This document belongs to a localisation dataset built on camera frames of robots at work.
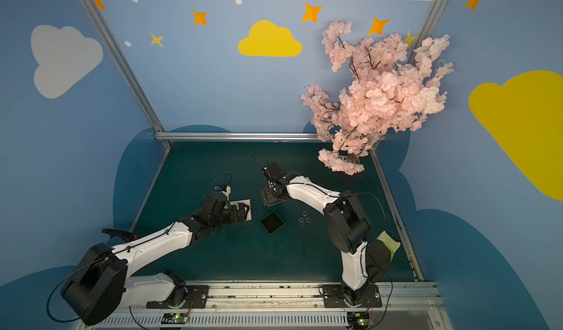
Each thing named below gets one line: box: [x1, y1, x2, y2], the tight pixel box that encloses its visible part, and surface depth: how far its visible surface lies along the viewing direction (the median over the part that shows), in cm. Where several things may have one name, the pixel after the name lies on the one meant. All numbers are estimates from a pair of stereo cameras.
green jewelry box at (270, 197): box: [260, 187, 286, 207], surface depth 86 cm
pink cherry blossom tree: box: [300, 20, 454, 176], surface depth 74 cm
